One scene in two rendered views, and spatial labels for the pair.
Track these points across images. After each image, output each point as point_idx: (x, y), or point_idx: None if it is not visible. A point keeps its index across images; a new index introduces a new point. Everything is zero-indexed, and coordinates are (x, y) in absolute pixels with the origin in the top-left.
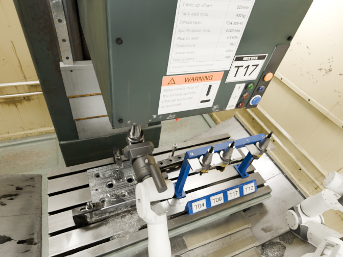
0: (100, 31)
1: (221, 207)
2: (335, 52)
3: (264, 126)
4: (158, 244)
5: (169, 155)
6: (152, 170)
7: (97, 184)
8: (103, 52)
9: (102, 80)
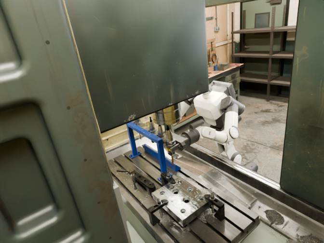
0: (200, 52)
1: (168, 158)
2: None
3: None
4: (221, 132)
5: (134, 190)
6: (194, 124)
7: (191, 206)
8: (203, 58)
9: (198, 77)
